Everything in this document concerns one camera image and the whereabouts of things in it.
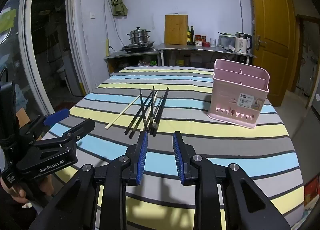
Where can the dark chopstick on table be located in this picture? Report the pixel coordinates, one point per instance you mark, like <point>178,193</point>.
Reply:
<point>153,106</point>

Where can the pile of black chopsticks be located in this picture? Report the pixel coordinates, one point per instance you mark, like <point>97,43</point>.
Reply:
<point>152,126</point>

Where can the pink utensil basket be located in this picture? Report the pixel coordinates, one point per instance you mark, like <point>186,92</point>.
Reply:
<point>225,89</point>

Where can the low metal table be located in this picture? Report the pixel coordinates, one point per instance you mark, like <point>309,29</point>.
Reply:
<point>132,54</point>

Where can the white wall switch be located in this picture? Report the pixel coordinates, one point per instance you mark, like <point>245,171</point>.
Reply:
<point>92,14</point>

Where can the red lidded jar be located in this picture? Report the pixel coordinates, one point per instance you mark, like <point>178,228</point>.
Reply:
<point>197,36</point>

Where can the white electric kettle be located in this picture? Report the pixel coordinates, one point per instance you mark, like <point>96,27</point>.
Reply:
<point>241,43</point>

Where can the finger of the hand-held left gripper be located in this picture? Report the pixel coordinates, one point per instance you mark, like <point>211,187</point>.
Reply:
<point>57,116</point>
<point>82,127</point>

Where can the person's left forearm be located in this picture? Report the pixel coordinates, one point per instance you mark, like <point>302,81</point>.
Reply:
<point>20,217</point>

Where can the wooden cutting board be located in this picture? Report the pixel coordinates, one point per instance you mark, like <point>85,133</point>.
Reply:
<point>176,29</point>

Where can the grey plastic jug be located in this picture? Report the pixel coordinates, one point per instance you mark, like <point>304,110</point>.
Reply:
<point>197,60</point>

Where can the red printed box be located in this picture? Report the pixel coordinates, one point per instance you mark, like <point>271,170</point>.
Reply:
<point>312,192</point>

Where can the yellow wooden door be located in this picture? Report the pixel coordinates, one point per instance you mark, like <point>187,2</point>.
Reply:
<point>272,19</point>

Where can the dark sauce bottle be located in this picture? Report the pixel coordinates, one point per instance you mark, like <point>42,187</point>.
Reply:
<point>192,34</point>

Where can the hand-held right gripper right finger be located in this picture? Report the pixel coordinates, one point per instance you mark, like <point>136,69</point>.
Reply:
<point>178,160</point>

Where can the striped tablecloth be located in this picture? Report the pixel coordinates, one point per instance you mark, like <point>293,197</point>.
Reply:
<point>225,145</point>

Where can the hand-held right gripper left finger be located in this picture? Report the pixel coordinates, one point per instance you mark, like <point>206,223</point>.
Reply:
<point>142,160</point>

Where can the clear drinking glass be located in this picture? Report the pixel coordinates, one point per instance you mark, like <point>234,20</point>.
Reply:
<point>213,42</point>

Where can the clear plastic food container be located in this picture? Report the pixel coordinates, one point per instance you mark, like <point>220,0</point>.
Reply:
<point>226,40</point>

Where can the white sliding door frame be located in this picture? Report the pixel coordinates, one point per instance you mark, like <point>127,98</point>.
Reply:
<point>27,44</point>

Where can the tall metal counter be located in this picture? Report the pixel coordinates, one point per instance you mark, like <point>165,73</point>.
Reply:
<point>200,49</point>

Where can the yellow label jar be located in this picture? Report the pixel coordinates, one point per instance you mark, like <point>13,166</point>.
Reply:
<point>179,62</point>

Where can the light wooden chopstick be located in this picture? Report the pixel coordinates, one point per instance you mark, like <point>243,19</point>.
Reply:
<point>123,111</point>

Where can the pink storage basket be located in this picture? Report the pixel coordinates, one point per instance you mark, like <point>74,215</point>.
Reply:
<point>147,63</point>

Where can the yellow oil bottle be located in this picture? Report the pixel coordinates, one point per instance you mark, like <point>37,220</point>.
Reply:
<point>188,36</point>

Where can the black induction cooker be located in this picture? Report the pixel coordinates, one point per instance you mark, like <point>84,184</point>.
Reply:
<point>140,46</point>

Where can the person's left hand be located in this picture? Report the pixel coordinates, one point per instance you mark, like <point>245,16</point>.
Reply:
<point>15,196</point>

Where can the yellow door frame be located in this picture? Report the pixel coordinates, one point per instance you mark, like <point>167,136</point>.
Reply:
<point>293,44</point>

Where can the yellowed power strip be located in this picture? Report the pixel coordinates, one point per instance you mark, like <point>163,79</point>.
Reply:
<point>107,48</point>

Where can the steel steamer pot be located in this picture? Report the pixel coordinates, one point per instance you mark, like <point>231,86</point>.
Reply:
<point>138,36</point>

